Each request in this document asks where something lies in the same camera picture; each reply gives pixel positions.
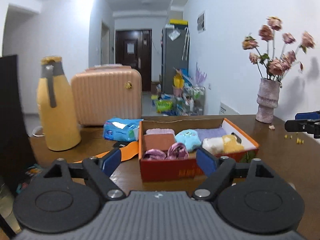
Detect yellow white plush toy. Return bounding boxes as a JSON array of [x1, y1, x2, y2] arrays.
[[202, 134, 245, 155]]

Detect purple knitted pouch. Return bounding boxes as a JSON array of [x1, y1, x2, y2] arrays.
[[195, 128, 227, 142]]

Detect light blue plush toy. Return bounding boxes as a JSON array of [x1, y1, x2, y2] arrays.
[[175, 129, 202, 152]]

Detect pink satin scrunchie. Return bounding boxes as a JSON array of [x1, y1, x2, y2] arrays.
[[143, 142, 189, 160]]

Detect brick red sponge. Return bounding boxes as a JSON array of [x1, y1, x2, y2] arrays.
[[143, 133, 176, 151]]

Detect lilac towel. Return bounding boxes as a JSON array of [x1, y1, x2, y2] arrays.
[[145, 128, 175, 135]]

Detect pink ceramic vase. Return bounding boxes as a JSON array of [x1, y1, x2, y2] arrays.
[[256, 78, 280, 124]]

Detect blue wet wipes pack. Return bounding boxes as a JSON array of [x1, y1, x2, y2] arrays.
[[103, 118, 142, 142]]

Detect yellow thermos jug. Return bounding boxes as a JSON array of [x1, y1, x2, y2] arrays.
[[37, 56, 81, 152]]

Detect red orange cardboard box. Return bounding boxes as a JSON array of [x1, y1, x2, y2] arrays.
[[138, 116, 259, 182]]

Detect dried pink roses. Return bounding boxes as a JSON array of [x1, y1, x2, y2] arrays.
[[241, 16, 316, 83]]

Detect blue snack wrapper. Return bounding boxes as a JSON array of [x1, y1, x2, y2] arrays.
[[16, 164, 43, 194]]

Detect pink ribbed suitcase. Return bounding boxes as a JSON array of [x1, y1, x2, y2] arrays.
[[71, 66, 142, 126]]

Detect black paper shopping bag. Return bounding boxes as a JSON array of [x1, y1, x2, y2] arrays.
[[0, 55, 37, 195]]

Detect green detergent bag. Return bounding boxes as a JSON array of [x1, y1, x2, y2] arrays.
[[155, 100, 172, 113]]

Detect dark entrance door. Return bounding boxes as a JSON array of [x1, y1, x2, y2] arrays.
[[116, 29, 152, 92]]

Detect grey refrigerator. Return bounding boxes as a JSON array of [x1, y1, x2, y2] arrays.
[[161, 24, 189, 94]]

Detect yellow box on fridge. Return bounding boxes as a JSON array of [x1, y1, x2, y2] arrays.
[[169, 19, 188, 26]]

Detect wire rack with supplies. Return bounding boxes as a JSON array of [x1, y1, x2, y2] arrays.
[[172, 65, 207, 115]]

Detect wall electrical panel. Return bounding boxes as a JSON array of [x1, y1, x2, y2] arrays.
[[197, 11, 206, 33]]

